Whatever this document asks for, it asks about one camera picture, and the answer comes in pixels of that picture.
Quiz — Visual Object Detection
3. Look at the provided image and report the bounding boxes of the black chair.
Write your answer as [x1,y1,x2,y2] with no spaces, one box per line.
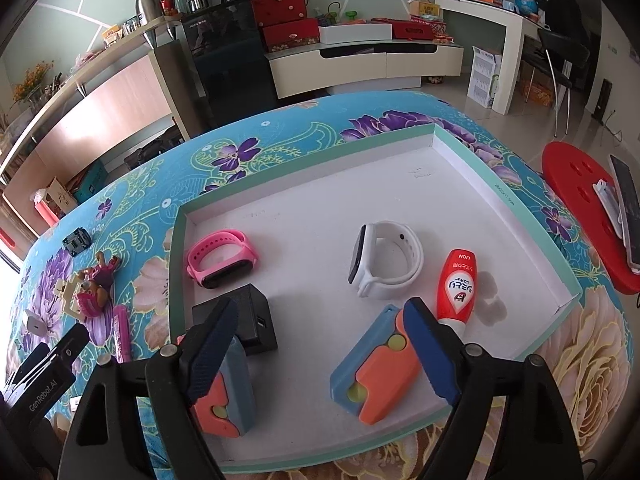
[537,27,591,139]

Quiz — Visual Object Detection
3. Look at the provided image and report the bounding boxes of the red and white gift bag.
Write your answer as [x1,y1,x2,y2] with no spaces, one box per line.
[32,175,76,226]

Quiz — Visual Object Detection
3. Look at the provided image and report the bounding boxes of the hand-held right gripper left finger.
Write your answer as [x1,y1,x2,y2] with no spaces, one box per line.
[62,297,239,480]

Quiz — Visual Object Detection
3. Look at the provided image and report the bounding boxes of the blue storage box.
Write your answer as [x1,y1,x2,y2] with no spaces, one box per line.
[74,159,109,199]

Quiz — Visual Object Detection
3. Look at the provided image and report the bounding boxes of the red round stool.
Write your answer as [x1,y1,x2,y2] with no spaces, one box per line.
[542,140,640,295]

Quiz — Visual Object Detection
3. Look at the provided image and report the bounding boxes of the pink puppy toy figure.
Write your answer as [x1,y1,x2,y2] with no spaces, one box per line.
[75,252,121,319]

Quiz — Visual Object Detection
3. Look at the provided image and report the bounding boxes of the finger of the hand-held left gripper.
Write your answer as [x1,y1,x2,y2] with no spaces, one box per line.
[46,322,91,370]
[7,342,51,387]

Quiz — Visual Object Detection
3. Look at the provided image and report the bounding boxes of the smartphone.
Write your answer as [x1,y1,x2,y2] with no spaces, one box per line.
[608,153,640,266]

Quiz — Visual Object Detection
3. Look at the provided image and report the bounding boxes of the white flat box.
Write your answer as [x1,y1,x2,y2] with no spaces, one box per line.
[317,22,394,45]

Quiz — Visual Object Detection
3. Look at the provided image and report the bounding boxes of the white printed carton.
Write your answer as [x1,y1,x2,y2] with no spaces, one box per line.
[467,45,504,109]

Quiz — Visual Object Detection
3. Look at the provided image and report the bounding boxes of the black toy car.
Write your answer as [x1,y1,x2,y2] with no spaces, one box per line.
[62,228,94,259]

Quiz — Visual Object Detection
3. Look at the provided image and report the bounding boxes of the shallow green cardboard box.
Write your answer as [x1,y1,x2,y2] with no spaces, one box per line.
[167,122,584,472]

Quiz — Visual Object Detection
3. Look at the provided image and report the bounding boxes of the black water dispenser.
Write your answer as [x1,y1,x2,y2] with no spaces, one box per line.
[179,0,277,122]

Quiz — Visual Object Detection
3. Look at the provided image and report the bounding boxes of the purple plastic stick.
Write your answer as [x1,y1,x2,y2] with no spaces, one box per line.
[112,304,133,364]

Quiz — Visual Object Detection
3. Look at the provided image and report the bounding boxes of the black foot stepper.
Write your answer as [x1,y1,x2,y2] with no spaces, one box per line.
[124,124,181,171]

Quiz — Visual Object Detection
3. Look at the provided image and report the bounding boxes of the white smartwatch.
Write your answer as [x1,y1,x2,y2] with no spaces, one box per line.
[347,220,425,300]

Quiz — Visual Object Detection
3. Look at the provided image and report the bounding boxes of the orange and blue plastic toy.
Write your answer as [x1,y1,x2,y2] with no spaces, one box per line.
[190,336,256,439]
[329,303,427,426]

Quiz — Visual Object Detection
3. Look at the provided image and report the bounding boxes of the cream television cabinet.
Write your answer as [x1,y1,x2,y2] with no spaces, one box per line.
[264,39,465,100]

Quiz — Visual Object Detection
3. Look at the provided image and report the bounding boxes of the wooden shelf counter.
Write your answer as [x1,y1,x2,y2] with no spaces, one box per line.
[0,14,212,241]

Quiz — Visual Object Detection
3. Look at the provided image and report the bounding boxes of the steel thermos jug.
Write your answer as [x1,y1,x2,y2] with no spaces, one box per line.
[133,0,165,29]

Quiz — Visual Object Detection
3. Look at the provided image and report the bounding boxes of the pink smart band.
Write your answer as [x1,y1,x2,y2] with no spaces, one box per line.
[187,229,259,290]

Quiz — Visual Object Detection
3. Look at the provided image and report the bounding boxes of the red gift box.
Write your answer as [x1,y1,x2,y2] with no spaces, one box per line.
[260,18,321,54]

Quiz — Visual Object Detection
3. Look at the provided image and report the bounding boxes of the yellow cardboard box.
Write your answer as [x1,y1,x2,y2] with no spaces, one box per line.
[408,0,444,20]

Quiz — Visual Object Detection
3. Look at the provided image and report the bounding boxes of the white desk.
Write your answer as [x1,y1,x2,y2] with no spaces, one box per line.
[433,0,542,115]

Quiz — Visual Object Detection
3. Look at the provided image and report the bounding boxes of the black power adapter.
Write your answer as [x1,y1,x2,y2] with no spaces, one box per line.
[192,283,279,356]

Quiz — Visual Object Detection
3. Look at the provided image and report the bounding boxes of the vase of yellow flowers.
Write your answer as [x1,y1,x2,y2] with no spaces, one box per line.
[12,59,56,106]

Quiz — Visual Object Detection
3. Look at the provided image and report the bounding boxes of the cream plastic clip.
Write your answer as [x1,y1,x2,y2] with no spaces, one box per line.
[53,280,87,322]

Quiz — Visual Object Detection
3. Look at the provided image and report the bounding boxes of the red patterned boxes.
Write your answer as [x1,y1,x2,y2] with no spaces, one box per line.
[389,18,449,41]

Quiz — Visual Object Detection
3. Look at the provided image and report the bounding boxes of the red handbag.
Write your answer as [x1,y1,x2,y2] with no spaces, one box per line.
[251,0,307,29]

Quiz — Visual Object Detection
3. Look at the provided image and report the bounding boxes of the red glue bottle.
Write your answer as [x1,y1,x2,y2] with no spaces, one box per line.
[435,248,479,337]

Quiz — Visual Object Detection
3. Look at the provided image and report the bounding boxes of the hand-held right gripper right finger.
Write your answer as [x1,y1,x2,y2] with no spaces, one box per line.
[402,297,584,480]

